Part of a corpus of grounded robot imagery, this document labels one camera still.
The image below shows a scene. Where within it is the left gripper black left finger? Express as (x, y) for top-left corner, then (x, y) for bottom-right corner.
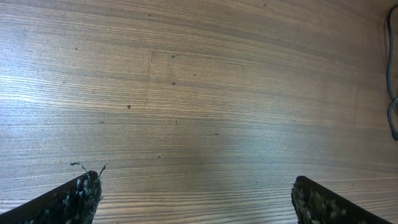
(1, 170), (102, 224)

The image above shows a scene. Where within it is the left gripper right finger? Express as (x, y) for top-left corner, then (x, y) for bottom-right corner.
(291, 175), (391, 224)

